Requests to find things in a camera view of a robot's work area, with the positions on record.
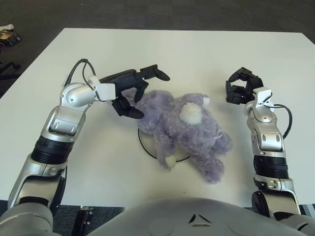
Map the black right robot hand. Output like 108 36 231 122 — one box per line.
224 66 264 106

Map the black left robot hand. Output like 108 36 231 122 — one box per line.
99 64 171 120

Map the purple plush bunny doll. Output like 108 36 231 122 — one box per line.
122 89 234 184

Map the white plate with black rim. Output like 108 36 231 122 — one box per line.
137 127 190 163

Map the black chair base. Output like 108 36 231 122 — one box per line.
0 61 22 79

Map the dark box on floor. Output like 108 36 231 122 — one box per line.
0 29 22 46

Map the grey table leg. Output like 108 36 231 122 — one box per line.
301 203 315 217

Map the grey robot torso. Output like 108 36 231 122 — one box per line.
91 196 279 236

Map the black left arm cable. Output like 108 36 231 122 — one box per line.
58 58 97 208

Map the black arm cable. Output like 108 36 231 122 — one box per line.
270 103 293 140
58 58 97 208

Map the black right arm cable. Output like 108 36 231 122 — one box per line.
270 103 293 140

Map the black metal bracket with screws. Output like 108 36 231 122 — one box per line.
73 206 94 236

